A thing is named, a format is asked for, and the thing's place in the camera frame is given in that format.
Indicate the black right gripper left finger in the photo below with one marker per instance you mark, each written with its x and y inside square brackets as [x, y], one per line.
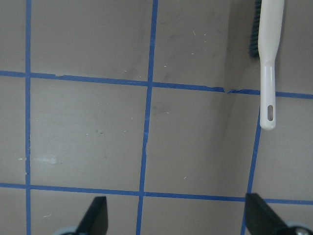
[95, 220]

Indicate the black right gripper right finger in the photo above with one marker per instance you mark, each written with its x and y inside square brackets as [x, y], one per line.
[261, 219]

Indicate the white hand brush black bristles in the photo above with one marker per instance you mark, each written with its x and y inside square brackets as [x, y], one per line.
[264, 43]

